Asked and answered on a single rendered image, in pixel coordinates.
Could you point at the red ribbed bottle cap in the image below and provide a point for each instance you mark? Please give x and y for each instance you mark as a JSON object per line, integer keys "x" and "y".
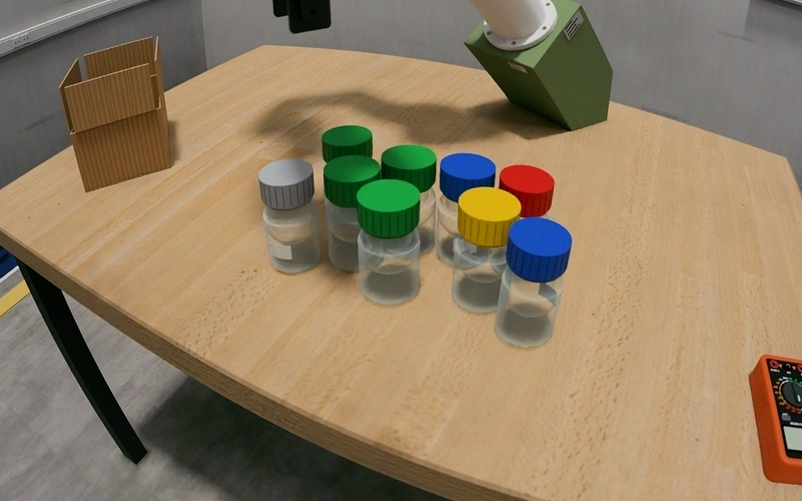
{"x": 533, "y": 188}

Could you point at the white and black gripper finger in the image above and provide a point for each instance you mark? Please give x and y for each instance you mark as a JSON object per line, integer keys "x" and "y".
{"x": 307, "y": 15}
{"x": 279, "y": 8}

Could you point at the orange digital multimeter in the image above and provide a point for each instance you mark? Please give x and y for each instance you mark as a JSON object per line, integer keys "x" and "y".
{"x": 776, "y": 385}

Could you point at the glass bottle with yellow cap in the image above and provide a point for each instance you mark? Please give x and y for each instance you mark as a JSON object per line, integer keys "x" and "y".
{"x": 485, "y": 216}

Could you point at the glass bottle with blue cap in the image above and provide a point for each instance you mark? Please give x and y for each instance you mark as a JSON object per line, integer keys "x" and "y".
{"x": 532, "y": 283}
{"x": 459, "y": 173}

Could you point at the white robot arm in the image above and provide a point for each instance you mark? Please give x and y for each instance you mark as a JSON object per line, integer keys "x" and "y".
{"x": 516, "y": 24}

